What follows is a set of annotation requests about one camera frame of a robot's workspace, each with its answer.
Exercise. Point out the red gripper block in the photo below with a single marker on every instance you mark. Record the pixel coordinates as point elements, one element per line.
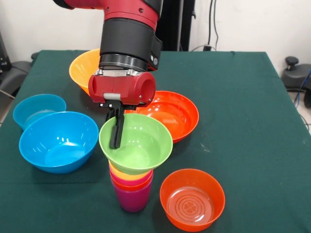
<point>121,87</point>

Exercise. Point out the green plastic bowl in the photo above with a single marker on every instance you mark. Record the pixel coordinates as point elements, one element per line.
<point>145,150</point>

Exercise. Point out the yellow plastic cup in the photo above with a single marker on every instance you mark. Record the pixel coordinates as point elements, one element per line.
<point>121,175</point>

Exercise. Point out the magenta-red plastic cup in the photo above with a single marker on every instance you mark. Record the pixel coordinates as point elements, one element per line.
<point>132,182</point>

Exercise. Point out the large orange plastic bowl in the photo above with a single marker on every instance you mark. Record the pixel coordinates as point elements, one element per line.
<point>82,70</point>

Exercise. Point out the orange-red plastic cup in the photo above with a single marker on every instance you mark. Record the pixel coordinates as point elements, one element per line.
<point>131,188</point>

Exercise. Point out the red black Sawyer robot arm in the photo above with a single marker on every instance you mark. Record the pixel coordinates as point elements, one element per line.
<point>131,36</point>

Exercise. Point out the large blue plastic bowl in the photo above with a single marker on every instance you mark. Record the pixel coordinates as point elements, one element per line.
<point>58,143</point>

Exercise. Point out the wide orange-red shallow bowl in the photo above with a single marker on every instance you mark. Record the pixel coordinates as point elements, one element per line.
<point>179,116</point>

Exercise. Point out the purple plastic cup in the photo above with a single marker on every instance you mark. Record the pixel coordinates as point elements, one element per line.
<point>132,200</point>

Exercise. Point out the small blue plastic bowl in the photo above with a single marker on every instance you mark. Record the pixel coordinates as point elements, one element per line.
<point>29,106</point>

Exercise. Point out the small orange-red ringed bowl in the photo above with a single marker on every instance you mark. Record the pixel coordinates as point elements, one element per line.
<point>192,184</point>

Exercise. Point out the black rounded floor base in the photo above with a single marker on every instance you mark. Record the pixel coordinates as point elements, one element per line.
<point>14,72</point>
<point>295,75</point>

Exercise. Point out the dark green table cloth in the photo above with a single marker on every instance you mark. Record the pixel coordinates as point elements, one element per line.
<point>267,182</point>

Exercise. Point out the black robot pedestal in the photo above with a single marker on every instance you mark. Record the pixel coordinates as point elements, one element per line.
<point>177,24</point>

